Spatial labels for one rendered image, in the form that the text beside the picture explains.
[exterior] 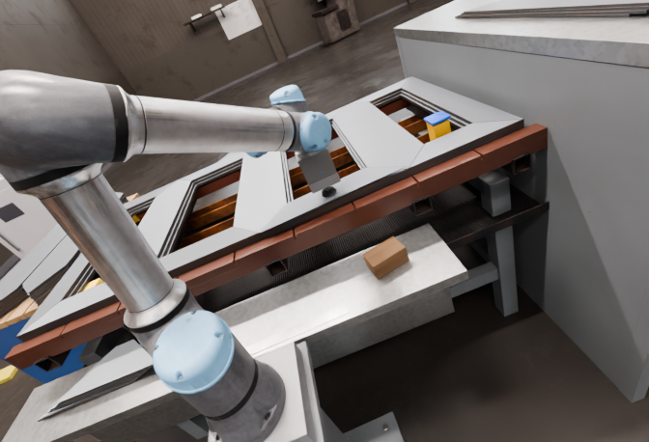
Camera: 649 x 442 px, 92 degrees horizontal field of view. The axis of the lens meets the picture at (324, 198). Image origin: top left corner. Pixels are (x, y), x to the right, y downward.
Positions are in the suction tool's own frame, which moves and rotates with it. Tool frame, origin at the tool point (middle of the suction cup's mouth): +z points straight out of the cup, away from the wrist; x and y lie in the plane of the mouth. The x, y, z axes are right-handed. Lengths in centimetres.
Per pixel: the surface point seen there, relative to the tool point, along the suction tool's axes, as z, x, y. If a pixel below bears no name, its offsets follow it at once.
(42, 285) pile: 1, -27, 110
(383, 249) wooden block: 11.8, 16.1, -6.9
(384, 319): 44.6, 11.8, 0.4
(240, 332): 16.8, 17.7, 36.8
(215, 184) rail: 6, -63, 47
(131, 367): 13, 17, 66
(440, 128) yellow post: -0.9, -7.9, -38.9
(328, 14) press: 10, -946, -211
